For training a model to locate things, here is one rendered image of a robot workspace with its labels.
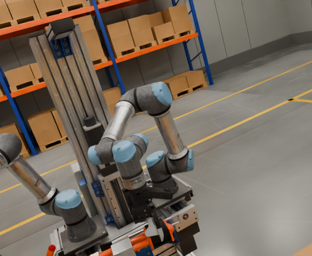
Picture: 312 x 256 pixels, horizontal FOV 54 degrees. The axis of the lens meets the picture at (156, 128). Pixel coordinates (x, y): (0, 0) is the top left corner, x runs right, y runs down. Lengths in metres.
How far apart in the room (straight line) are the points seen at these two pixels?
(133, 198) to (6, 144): 0.63
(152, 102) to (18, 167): 0.70
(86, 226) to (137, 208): 0.62
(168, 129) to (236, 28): 10.47
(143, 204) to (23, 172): 0.73
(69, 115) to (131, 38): 7.03
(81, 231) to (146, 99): 0.73
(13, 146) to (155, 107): 0.63
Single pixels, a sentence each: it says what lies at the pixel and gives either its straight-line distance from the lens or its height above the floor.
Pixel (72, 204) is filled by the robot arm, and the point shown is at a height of 1.23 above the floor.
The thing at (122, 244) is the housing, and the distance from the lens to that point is 1.14.
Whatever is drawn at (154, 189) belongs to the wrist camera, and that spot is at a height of 1.37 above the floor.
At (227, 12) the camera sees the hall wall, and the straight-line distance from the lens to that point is 11.69.
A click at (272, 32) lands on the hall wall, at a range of 12.89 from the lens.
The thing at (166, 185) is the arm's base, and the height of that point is 1.10.
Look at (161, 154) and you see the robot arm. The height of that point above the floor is 1.27.
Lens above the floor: 1.86
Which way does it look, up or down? 16 degrees down
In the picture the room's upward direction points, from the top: 18 degrees counter-clockwise
